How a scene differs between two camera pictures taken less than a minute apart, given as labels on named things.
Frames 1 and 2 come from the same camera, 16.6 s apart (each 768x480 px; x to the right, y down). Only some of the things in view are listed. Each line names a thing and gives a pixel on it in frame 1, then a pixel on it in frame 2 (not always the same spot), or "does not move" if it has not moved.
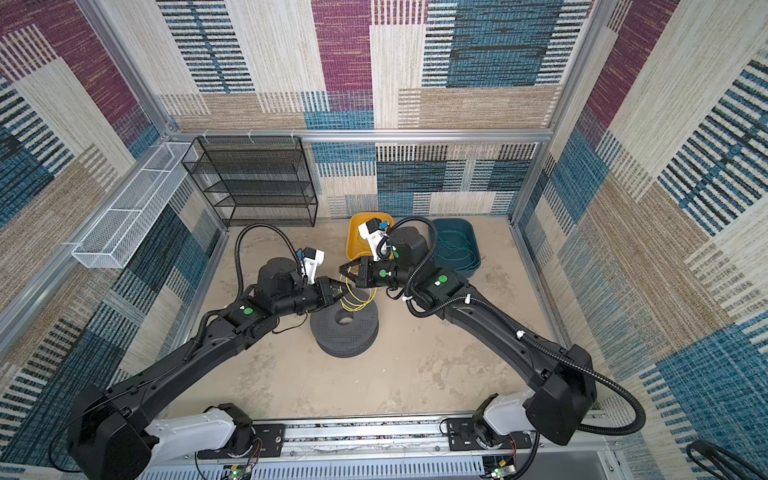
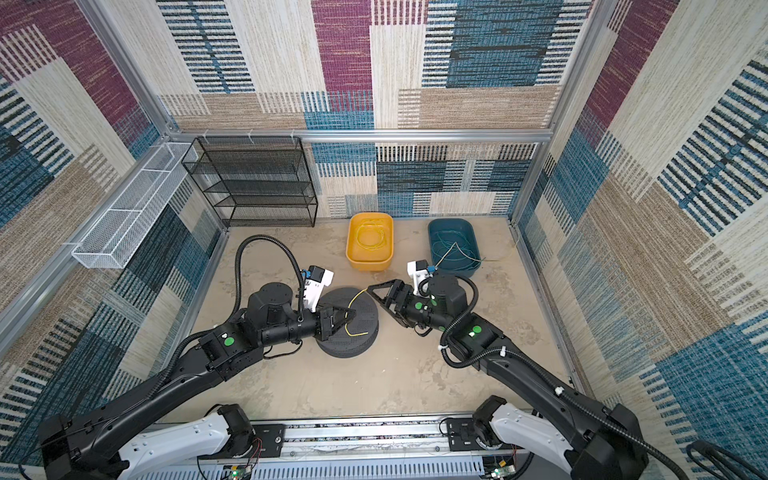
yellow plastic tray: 357,245 does not move
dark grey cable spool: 348,324 does not move
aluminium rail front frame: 390,449 does not move
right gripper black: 365,277 to 398,287
